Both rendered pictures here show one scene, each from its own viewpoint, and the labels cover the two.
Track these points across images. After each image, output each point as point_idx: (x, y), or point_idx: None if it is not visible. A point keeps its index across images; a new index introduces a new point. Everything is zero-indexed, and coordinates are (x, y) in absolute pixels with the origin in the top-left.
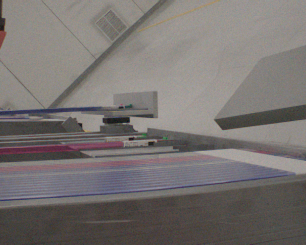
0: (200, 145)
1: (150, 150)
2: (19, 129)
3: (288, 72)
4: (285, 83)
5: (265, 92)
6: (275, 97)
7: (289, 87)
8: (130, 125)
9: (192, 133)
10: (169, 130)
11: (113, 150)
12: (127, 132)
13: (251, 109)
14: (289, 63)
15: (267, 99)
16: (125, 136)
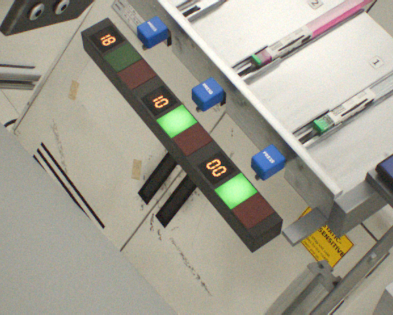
0: (190, 16)
1: (254, 8)
2: None
3: (16, 272)
4: (36, 245)
5: (90, 286)
6: (69, 235)
7: (29, 216)
8: (371, 168)
9: (212, 47)
10: (269, 109)
11: (306, 5)
12: None
13: (132, 273)
14: (2, 304)
15: (88, 253)
16: (344, 107)
